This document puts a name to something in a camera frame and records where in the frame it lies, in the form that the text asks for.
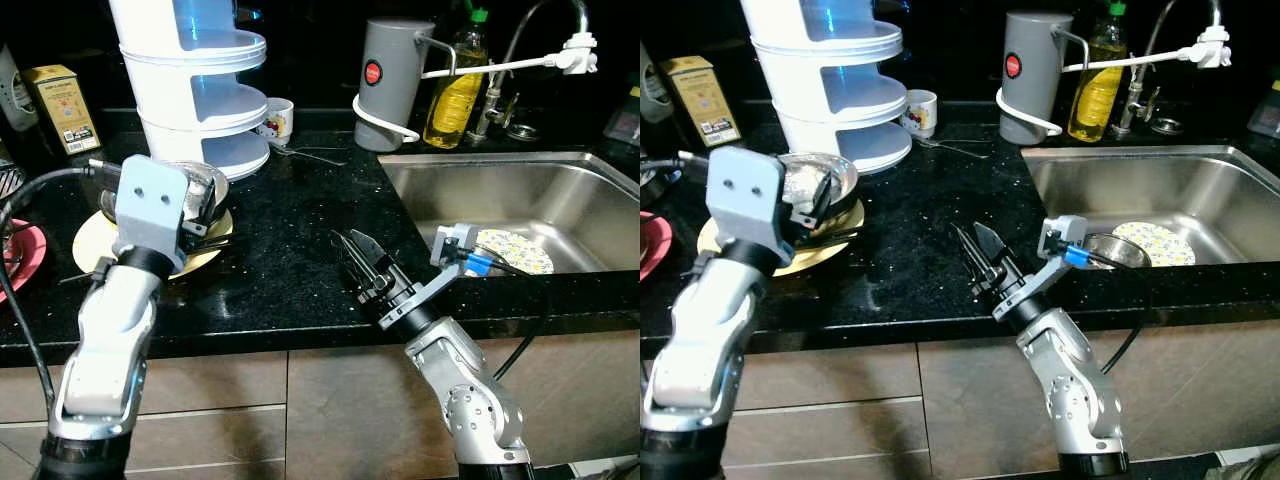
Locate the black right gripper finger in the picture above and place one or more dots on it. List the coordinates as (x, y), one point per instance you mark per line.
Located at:
(352, 265)
(968, 255)
(990, 247)
(373, 255)

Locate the steel bowl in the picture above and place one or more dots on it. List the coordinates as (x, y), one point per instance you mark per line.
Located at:
(205, 185)
(835, 175)
(1112, 250)

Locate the yellow plate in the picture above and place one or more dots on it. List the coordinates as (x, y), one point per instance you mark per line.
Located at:
(90, 250)
(830, 258)

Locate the white printed cup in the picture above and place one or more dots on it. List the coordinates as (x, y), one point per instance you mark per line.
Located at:
(920, 113)
(278, 120)

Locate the metal spoon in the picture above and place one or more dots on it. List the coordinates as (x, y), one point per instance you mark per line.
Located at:
(955, 147)
(310, 153)

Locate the brown cabinet door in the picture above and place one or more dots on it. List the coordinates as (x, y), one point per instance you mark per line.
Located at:
(960, 400)
(360, 400)

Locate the brown cabinet drawer front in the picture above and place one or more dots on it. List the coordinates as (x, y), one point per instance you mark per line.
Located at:
(850, 370)
(220, 380)

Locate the red plate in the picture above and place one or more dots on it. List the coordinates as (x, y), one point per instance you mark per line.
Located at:
(655, 245)
(22, 255)

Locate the yellow printed carton box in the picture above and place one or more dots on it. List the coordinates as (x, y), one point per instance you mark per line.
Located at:
(62, 110)
(702, 100)

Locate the floral patterned plate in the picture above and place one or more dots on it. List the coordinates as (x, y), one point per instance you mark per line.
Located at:
(1165, 243)
(530, 255)

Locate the stainless steel sink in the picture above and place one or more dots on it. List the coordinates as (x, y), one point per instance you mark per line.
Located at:
(1150, 185)
(520, 190)

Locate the grey canister with red button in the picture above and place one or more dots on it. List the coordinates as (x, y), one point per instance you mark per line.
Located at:
(1032, 90)
(390, 95)

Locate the yellow oil bottle green cap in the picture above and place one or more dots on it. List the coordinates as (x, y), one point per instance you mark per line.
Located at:
(452, 105)
(1095, 100)

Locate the chrome faucet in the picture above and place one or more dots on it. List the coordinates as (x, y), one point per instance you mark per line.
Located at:
(1138, 98)
(495, 105)

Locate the white container with label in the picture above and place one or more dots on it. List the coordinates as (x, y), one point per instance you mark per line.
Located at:
(12, 95)
(652, 90)

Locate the dark device with red display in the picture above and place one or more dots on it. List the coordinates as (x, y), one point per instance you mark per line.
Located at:
(622, 125)
(1265, 112)

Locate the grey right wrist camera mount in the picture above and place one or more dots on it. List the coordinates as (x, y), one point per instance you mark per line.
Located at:
(440, 270)
(1045, 262)

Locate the pale blue left wrist camera mount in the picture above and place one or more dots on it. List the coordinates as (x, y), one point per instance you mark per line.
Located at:
(745, 200)
(150, 210)

